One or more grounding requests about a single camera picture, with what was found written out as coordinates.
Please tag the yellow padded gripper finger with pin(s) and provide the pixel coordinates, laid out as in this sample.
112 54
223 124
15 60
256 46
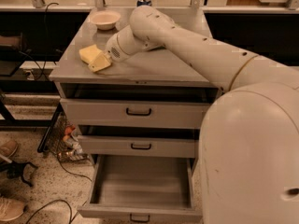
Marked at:
100 62

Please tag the yellow sponge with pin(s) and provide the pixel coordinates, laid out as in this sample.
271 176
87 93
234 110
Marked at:
88 54

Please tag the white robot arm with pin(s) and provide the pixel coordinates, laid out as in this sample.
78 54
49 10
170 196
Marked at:
249 138

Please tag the grey top drawer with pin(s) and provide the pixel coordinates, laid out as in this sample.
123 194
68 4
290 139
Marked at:
169 115

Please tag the grey drawer cabinet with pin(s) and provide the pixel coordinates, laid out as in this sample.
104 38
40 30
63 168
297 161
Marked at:
153 76

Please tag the grey middle drawer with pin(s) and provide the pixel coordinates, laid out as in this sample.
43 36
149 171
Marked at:
133 146

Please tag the grey open bottom drawer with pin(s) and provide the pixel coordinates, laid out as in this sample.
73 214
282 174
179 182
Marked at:
141 190

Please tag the beige bowl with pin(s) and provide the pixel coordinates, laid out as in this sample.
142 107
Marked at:
105 20

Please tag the blue soda can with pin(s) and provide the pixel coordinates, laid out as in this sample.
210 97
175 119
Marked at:
143 3

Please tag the tan shoe upper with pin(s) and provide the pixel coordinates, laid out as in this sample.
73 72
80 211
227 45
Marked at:
9 148

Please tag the tan shoe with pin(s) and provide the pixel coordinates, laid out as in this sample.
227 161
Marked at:
9 148
10 209

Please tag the black tripod foot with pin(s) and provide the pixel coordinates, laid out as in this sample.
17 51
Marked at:
14 169

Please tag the tan shoe lower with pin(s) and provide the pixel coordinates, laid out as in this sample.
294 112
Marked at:
10 209

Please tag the wire basket with items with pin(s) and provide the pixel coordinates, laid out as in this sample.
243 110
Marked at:
64 143

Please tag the black table leg frame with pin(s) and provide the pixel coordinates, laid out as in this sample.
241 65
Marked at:
30 110

